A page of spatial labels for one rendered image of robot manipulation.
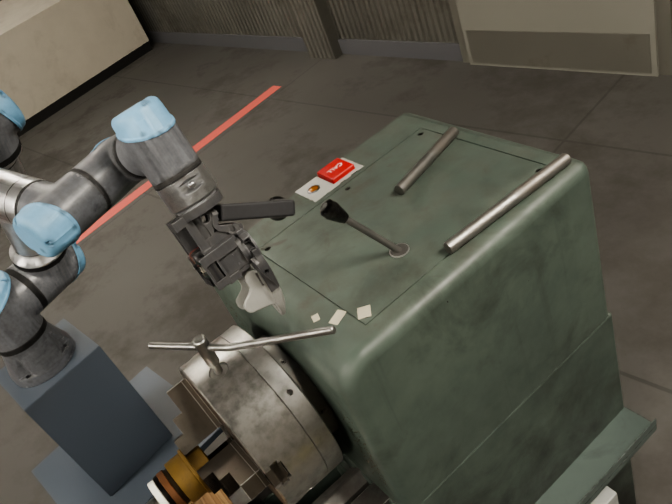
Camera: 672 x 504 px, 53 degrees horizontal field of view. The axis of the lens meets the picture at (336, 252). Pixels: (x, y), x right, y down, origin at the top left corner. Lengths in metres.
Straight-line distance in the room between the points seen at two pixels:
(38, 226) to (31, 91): 6.19
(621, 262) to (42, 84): 5.65
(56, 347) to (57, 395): 0.10
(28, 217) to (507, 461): 1.00
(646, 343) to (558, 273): 1.33
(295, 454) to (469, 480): 0.40
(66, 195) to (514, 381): 0.85
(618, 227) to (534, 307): 1.80
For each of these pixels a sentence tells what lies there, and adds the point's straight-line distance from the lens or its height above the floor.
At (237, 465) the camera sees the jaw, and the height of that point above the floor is 1.11.
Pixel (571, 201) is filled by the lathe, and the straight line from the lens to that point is 1.25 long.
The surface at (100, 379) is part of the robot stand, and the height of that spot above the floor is 1.03.
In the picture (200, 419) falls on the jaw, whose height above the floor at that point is 1.14.
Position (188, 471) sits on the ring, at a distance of 1.21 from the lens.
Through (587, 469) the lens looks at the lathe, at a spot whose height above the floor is 0.54.
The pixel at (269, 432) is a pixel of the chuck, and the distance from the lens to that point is 1.10.
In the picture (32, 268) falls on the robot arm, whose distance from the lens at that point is 1.56.
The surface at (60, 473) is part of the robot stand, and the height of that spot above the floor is 0.75.
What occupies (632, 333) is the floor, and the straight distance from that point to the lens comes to 2.63.
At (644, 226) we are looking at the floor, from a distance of 3.04.
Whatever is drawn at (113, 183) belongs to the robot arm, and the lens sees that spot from 0.99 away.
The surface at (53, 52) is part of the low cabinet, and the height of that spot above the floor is 0.48.
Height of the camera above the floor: 1.97
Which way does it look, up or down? 36 degrees down
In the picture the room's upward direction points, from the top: 24 degrees counter-clockwise
